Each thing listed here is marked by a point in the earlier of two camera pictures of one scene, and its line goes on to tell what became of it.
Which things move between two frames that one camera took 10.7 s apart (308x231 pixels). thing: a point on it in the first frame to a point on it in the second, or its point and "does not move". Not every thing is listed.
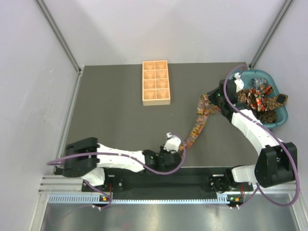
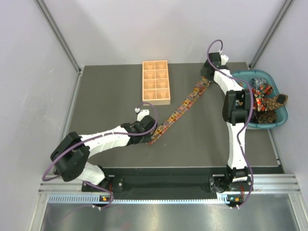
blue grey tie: [257, 82] does not move
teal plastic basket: [281, 113] does not move
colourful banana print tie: [203, 109] to [173, 118]
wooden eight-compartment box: [155, 83] does not move
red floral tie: [256, 99] does not move
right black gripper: [211, 96] to [205, 67]
